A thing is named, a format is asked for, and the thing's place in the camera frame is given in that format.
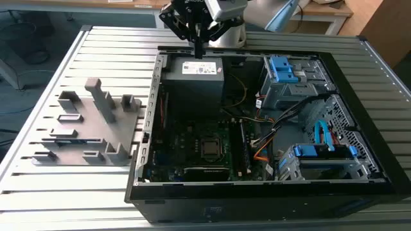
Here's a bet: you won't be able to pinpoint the grey metal drive cage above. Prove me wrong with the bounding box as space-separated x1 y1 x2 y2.
277 144 381 181
259 54 337 111

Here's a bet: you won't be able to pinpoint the RAM stick with white label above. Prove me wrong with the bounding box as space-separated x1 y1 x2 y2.
239 117 253 176

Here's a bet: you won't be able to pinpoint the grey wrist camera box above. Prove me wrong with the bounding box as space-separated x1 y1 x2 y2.
205 0 248 22

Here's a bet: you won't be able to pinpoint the wooden cabinet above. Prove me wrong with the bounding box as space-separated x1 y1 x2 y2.
336 0 411 70

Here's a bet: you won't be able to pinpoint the black cable bundle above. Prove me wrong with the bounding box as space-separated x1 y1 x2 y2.
253 95 331 145

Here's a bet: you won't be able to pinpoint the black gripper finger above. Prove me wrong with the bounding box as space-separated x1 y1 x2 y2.
159 6 200 59
199 19 243 59

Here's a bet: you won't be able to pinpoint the green motherboard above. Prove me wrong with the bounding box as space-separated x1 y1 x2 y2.
140 115 276 182

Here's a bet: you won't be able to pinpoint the grey power supply unit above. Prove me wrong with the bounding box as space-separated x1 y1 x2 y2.
160 56 225 114

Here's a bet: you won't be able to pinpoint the wooden desk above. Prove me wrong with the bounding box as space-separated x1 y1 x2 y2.
105 0 353 36

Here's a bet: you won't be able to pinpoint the blue SATA cable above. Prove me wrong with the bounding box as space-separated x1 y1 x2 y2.
313 119 336 152

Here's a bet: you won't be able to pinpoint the black open PC case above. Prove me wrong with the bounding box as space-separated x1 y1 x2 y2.
124 45 411 224

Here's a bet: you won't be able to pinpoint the hard disk in blue carrier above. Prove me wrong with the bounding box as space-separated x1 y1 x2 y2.
293 143 359 161

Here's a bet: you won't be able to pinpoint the grey parts rack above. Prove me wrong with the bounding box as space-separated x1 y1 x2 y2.
30 77 143 167

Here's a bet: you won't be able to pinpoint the yellow wire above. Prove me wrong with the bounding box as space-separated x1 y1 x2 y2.
224 72 248 109

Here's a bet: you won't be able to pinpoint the orange yellow power wires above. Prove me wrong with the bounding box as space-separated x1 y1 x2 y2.
253 141 273 162

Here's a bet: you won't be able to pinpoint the silver CPU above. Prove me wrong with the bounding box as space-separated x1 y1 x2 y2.
203 141 221 156

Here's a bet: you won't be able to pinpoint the black office chair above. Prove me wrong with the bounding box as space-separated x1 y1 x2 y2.
0 9 54 65

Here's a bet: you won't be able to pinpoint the black graphics card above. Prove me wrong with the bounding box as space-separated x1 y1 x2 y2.
183 166 231 182

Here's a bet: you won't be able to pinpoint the blue disk carrier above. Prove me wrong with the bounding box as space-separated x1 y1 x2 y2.
277 157 289 178
275 71 297 84
269 56 291 73

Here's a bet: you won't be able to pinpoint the bare RAM stick with chips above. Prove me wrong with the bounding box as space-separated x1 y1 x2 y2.
41 137 101 147

